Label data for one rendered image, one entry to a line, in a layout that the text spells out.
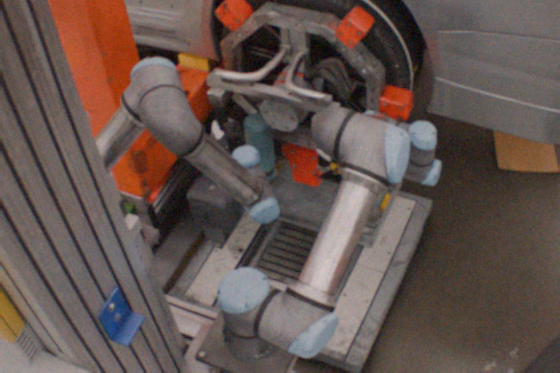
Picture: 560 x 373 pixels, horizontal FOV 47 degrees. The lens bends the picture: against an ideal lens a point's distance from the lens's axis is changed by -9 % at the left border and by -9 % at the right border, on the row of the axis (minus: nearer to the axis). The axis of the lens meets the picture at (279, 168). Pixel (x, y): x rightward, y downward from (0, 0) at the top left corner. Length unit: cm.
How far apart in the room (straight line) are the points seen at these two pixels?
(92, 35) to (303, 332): 103
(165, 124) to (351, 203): 44
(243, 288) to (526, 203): 182
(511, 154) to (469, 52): 123
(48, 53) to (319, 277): 78
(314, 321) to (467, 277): 142
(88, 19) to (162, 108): 50
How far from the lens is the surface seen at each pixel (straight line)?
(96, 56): 203
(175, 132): 155
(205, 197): 255
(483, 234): 293
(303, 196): 273
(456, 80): 217
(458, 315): 269
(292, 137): 241
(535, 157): 327
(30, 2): 93
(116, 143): 171
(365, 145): 147
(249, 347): 162
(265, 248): 279
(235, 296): 150
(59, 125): 102
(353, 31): 200
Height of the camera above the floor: 229
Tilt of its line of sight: 47 degrees down
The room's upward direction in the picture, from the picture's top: 7 degrees counter-clockwise
